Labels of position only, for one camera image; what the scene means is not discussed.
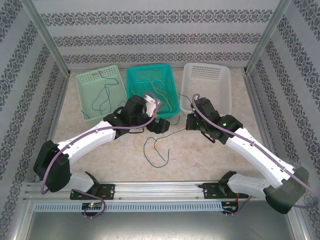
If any controller circuit board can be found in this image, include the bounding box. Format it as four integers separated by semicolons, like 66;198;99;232
221;199;241;214
81;201;105;211

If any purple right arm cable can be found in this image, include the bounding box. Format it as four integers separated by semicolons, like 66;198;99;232
191;93;316;220

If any thin yellow cable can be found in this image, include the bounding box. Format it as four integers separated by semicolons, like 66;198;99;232
133;133;165;154
148;78;173;113

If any aluminium left frame post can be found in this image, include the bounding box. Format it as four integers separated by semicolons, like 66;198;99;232
19;0;71;76

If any aluminium right side rail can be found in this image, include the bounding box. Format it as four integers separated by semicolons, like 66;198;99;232
242;71;281;173

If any aluminium left side rail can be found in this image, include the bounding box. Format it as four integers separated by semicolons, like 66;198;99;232
34;73;72;183

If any aluminium frame post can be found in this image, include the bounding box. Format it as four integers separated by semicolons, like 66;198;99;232
19;0;71;76
242;0;293;75

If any right controller circuit board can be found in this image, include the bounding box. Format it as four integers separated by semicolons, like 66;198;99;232
221;199;241;214

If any teal plastic basket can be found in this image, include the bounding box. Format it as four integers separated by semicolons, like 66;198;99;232
125;63;181;121

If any grey metal front panel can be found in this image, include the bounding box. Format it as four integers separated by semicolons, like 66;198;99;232
23;211;308;240

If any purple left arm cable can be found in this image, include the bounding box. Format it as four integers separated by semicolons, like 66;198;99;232
40;91;160;220

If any left controller circuit board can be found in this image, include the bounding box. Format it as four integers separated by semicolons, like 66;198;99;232
81;201;105;211

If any white slotted cable duct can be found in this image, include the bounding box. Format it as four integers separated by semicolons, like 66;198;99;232
33;201;224;212

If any light green plastic basket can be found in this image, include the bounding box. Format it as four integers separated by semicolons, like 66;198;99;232
75;64;128;125

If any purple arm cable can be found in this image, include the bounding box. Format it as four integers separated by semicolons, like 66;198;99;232
40;91;160;220
191;93;316;220

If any aluminium right frame post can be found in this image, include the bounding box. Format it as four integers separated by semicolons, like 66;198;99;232
242;0;293;75

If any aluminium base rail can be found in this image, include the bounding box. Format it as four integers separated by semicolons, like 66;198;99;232
24;181;251;201

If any white plastic basket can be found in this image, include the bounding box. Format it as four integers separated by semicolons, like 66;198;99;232
179;62;232;118

